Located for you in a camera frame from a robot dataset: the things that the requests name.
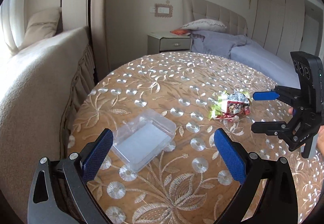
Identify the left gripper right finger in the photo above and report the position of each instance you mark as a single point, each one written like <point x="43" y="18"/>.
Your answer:
<point x="278" y="203"/>

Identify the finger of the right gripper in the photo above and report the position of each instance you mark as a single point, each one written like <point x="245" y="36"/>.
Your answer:
<point x="281" y="93"/>
<point x="272" y="128"/>

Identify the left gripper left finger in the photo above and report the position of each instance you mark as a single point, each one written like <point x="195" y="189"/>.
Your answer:
<point x="59" y="192"/>

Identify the green red snack wrapper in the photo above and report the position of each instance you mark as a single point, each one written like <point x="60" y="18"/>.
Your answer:
<point x="229" y="106"/>

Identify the clear plastic box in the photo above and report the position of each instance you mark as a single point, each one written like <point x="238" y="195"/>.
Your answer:
<point x="143" y="138"/>

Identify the person's right hand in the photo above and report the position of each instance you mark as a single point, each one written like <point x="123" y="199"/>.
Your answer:
<point x="320" y="140"/>

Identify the beige built-in wardrobe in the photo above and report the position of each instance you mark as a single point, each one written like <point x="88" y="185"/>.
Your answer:
<point x="283" y="26"/>

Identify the bed with lavender duvet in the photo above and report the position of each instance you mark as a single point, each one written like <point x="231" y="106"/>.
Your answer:
<point x="241" y="49"/>

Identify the embroidered beige tablecloth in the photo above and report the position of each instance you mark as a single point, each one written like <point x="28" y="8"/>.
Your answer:
<point x="188" y="182"/>

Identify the frilled grey pillow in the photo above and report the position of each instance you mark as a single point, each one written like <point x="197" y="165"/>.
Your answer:
<point x="206" y="24"/>

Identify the beige sofa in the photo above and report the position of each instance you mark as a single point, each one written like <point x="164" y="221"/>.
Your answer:
<point x="42" y="88"/>

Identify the orange packet on nightstand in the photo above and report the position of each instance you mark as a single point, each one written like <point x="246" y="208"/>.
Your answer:
<point x="180" y="32"/>

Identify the beige tufted headboard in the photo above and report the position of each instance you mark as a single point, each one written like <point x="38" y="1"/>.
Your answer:
<point x="202" y="9"/>

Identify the grey bedside nightstand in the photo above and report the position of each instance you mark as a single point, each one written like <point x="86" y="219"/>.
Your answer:
<point x="161" y="42"/>

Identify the beige sofa cushion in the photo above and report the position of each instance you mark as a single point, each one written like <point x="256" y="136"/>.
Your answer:
<point x="41" y="25"/>

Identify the black camera box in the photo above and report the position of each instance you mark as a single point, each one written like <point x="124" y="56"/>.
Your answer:
<point x="310" y="73"/>

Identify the framed wall switch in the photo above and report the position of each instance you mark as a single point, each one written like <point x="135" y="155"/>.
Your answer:
<point x="163" y="10"/>

